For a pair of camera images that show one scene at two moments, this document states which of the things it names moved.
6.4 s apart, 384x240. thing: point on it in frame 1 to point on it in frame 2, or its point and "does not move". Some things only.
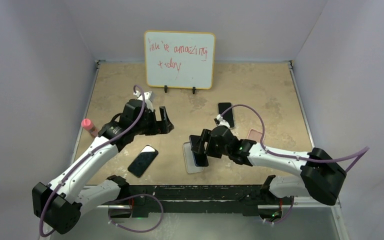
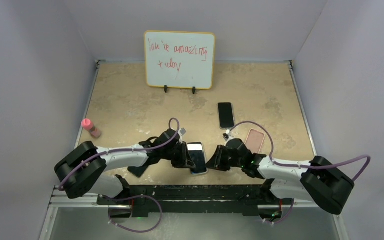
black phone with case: [228, 116] does not move
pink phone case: [255, 135] does not move
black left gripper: [161, 127] to [184, 160]
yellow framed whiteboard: [184, 60] does not move
